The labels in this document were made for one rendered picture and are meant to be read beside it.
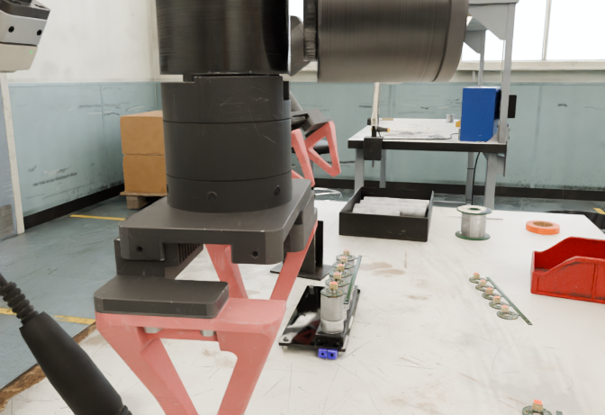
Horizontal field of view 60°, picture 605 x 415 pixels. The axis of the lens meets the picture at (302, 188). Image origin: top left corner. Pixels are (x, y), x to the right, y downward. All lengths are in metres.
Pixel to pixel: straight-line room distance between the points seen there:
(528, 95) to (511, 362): 4.41
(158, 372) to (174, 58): 0.12
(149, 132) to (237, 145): 4.06
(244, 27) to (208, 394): 0.38
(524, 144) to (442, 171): 0.72
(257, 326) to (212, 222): 0.05
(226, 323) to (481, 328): 0.50
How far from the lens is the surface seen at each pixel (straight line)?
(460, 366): 0.58
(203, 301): 0.19
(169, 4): 0.23
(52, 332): 0.31
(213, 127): 0.22
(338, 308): 0.57
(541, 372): 0.60
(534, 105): 4.95
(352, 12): 0.21
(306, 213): 0.26
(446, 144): 2.45
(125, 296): 0.20
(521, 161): 4.99
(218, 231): 0.20
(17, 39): 0.90
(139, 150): 4.33
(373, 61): 0.22
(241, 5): 0.22
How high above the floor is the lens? 1.03
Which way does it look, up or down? 12 degrees down
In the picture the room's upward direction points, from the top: straight up
